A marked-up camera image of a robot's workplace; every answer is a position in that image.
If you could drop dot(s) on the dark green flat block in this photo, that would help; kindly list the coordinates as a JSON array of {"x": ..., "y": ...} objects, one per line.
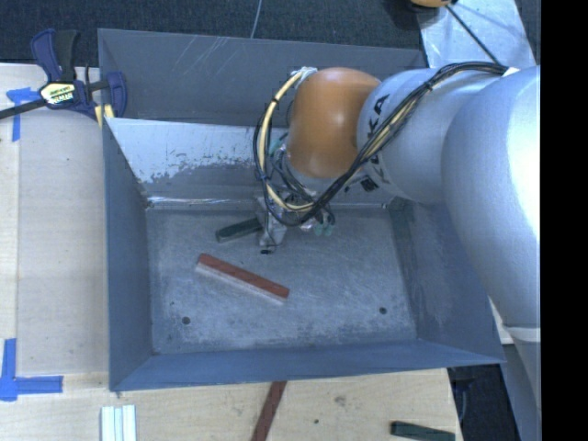
[
  {"x": 236, "y": 230},
  {"x": 420, "y": 431}
]

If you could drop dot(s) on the red-brown flat block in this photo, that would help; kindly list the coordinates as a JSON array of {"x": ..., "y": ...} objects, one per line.
[
  {"x": 268, "y": 411},
  {"x": 243, "y": 279}
]

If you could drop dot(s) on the grey metal bin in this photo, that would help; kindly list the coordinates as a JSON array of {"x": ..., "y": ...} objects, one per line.
[{"x": 321, "y": 301}]

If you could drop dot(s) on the pale wood board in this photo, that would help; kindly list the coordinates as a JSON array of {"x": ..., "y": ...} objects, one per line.
[{"x": 62, "y": 246}]

